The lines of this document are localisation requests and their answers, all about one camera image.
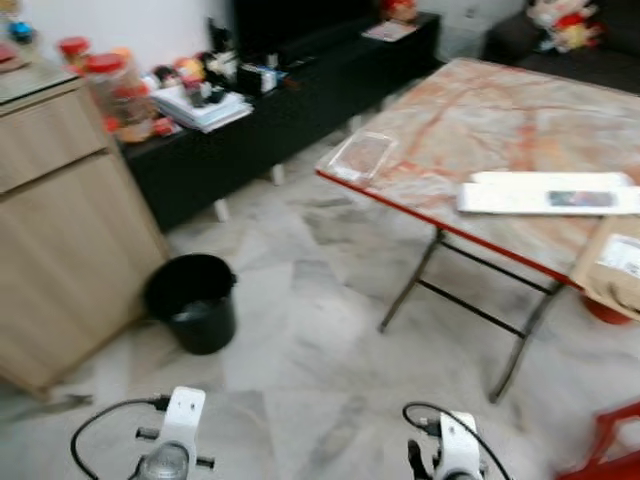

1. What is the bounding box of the clear plastic food container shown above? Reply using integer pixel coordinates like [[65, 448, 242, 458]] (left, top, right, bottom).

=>
[[327, 131, 399, 185]]

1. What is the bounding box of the dark sofa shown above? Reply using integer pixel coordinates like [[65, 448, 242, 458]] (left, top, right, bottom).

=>
[[483, 0, 640, 94]]

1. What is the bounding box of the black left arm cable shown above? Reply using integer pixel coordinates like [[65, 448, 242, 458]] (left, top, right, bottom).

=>
[[70, 396, 172, 480]]

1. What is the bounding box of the brown paper parcel with label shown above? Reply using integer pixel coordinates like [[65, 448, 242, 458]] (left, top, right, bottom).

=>
[[570, 215, 640, 322]]

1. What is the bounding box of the stack of white papers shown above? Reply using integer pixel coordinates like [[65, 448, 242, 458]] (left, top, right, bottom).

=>
[[150, 85, 254, 134]]

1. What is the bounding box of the large red-lid plastic jar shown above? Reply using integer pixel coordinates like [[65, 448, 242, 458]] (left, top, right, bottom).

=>
[[84, 52, 158, 144]]

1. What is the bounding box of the small red-lid plastic jar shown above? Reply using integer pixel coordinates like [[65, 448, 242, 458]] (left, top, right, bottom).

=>
[[57, 37, 92, 77]]

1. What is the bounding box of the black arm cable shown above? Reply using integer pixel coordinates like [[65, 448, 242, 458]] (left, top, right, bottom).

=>
[[70, 396, 172, 480], [403, 401, 512, 480]]

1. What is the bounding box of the black television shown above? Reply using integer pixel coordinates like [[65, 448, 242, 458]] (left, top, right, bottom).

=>
[[232, 0, 387, 63]]

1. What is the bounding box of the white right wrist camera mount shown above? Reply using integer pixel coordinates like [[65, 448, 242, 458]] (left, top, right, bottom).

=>
[[420, 410, 489, 480]]

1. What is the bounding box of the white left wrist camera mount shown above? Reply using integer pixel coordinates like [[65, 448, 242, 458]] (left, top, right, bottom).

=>
[[138, 387, 216, 480]]

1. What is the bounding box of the pale thin book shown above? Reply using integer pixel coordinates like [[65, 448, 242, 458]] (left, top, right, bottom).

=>
[[362, 20, 417, 44]]

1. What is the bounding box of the black low TV console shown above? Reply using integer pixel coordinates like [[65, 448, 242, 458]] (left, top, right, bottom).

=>
[[120, 12, 443, 234]]

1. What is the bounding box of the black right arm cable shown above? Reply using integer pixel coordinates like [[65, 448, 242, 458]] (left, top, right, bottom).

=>
[[403, 401, 512, 480]]

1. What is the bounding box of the black plastic rubbish bin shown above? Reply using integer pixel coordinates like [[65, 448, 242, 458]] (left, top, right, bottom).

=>
[[144, 253, 239, 356]]

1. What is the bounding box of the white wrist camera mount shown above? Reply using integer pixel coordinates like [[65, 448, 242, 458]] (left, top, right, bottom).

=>
[[138, 387, 216, 480], [420, 410, 489, 480]]

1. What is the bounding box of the red round object under table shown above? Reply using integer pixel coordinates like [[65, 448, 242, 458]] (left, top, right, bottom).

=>
[[583, 294, 635, 327]]

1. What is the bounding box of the light wooden cabinet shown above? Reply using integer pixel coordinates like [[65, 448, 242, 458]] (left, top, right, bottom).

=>
[[0, 68, 169, 399]]

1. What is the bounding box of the flat white cardboard box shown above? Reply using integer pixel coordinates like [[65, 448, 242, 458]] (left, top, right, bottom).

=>
[[457, 171, 640, 217]]

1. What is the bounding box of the red and white plush toy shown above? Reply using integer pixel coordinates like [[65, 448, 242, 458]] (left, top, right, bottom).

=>
[[527, 0, 602, 54]]

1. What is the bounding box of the marble pattern folding table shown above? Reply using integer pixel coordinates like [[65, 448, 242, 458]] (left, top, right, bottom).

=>
[[316, 57, 640, 404]]

